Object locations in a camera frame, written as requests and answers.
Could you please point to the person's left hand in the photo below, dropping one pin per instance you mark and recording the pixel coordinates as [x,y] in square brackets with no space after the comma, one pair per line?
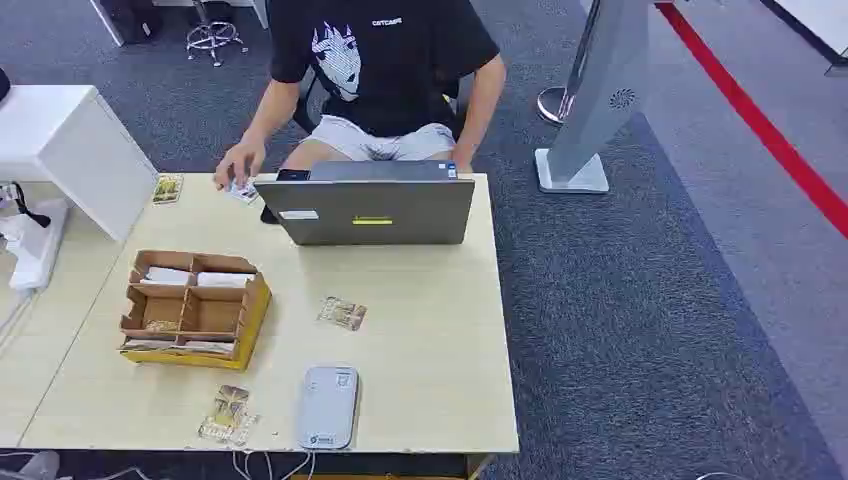
[464,162]

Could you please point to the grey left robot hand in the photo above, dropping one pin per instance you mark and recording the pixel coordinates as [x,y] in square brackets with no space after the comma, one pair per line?
[33,467]

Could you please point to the person's right hand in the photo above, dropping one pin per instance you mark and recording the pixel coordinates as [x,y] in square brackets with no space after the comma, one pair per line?
[240,160]

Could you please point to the small printed card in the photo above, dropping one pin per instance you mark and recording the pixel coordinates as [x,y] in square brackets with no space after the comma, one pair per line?
[246,193]

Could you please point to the black phone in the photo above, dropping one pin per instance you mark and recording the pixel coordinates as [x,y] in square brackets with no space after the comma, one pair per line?
[293,175]

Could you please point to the printed card with yellow border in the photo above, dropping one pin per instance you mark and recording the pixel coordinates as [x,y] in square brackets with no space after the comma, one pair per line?
[167,189]

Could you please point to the chrome stanchion base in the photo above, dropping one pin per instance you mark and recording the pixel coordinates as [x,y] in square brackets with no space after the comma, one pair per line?
[551,106]

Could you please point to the grey laptop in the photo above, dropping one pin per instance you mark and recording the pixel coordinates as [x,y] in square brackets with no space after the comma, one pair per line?
[371,212]

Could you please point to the person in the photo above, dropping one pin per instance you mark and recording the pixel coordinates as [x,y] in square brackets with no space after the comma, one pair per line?
[384,79]

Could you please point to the white card stack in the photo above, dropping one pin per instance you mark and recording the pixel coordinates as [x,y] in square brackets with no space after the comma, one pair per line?
[225,279]
[166,276]

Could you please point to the chrome stool base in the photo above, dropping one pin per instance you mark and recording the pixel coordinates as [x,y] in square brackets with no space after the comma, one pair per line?
[213,36]

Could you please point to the grey display stand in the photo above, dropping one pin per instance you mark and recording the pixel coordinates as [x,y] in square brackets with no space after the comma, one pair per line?
[599,99]

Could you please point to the wooden card box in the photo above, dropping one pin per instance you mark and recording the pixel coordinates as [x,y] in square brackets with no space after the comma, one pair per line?
[248,318]

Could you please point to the white cabinet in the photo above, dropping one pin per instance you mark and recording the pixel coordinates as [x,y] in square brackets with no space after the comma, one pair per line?
[73,146]

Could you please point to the dark cabinet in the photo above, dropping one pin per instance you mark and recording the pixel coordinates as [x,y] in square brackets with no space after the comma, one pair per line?
[132,18]

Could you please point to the brown printed card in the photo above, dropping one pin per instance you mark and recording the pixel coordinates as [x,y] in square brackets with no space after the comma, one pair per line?
[342,313]

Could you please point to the card row in box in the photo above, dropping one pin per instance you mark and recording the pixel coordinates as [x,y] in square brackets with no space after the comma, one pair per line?
[179,346]

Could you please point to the golden printed card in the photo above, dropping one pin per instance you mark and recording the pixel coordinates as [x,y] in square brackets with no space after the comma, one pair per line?
[228,405]

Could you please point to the white bag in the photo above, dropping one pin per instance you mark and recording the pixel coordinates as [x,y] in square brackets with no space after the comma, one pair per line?
[33,248]

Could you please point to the flat grey card reader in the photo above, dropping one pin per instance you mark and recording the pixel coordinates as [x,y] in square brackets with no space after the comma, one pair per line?
[328,407]

